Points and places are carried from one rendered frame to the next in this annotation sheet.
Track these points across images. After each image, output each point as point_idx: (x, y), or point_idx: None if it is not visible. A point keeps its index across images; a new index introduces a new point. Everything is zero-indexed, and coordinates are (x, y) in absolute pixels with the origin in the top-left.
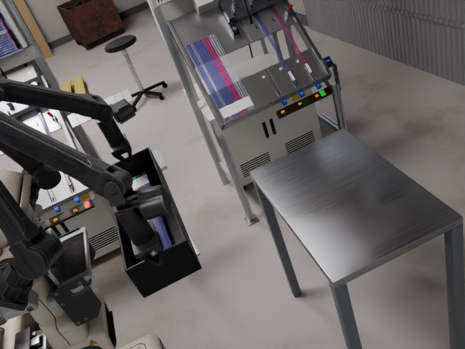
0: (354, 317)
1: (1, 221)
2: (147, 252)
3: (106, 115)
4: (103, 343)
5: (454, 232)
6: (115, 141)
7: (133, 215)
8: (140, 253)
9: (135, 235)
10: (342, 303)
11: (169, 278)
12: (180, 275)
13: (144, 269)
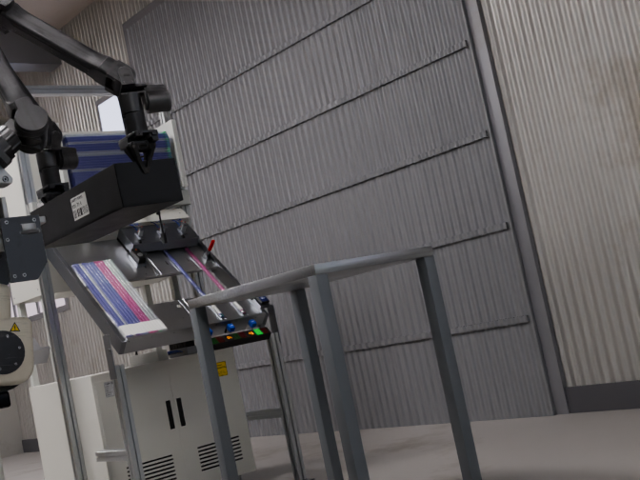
0: (339, 333)
1: (7, 87)
2: (141, 143)
3: (56, 139)
4: (27, 335)
5: (428, 263)
6: (54, 178)
7: (138, 98)
8: (140, 130)
9: (135, 119)
10: (325, 302)
11: (151, 194)
12: (162, 198)
13: (130, 170)
